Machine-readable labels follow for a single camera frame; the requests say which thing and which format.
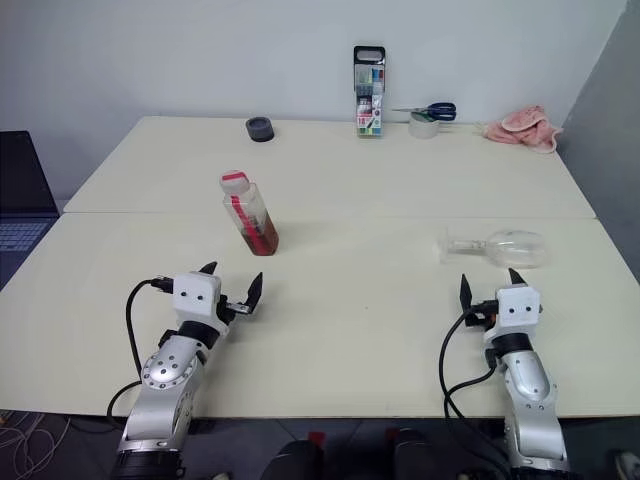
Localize dark grey round roll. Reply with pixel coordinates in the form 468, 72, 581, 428
245, 116, 276, 144

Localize clear tape roll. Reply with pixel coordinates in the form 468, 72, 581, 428
407, 110, 442, 140

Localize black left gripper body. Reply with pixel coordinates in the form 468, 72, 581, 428
213, 293, 250, 327

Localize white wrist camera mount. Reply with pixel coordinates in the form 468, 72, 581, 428
172, 272, 222, 330
492, 284, 543, 347

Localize dark laptop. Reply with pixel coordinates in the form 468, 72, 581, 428
0, 130, 62, 292

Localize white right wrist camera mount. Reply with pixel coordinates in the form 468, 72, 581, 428
492, 284, 543, 347

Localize white thin cables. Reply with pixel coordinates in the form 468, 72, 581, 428
0, 408, 70, 480

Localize white sneaker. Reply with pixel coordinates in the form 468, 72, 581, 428
613, 448, 640, 480

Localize clear bottle with red liquid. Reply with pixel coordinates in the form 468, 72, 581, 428
223, 182, 280, 258

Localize pink cloth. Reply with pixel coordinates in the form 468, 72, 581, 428
481, 104, 566, 155

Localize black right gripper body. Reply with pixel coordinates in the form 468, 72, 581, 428
464, 298, 499, 329

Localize blue handled scissors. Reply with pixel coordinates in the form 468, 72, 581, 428
390, 101, 458, 122

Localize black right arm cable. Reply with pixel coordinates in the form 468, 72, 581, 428
438, 299, 512, 476

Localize marker pen pack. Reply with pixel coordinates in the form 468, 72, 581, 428
352, 45, 387, 139

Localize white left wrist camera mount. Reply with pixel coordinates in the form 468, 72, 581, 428
172, 272, 222, 330

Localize clear wine glass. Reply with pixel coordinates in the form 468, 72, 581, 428
437, 228, 551, 270

